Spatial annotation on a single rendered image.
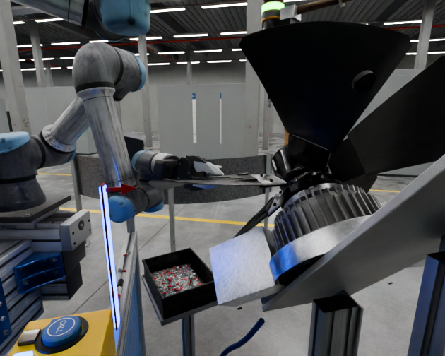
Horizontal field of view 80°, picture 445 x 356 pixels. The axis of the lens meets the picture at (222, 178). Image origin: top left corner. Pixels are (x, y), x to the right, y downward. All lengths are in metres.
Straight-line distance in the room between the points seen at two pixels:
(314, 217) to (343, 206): 0.06
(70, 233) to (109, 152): 0.33
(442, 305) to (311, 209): 0.21
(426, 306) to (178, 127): 6.69
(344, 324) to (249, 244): 0.28
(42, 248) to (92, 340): 0.69
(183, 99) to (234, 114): 1.33
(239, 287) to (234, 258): 0.06
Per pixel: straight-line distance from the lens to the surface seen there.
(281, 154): 0.64
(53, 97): 10.93
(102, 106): 0.77
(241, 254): 0.62
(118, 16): 0.49
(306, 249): 0.47
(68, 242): 0.99
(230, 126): 6.59
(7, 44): 7.31
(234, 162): 2.45
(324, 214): 0.51
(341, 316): 0.71
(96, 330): 0.40
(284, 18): 0.60
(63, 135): 1.05
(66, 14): 0.63
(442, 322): 0.46
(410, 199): 0.33
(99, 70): 0.78
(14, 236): 1.08
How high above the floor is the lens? 1.32
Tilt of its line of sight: 13 degrees down
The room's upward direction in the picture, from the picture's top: straight up
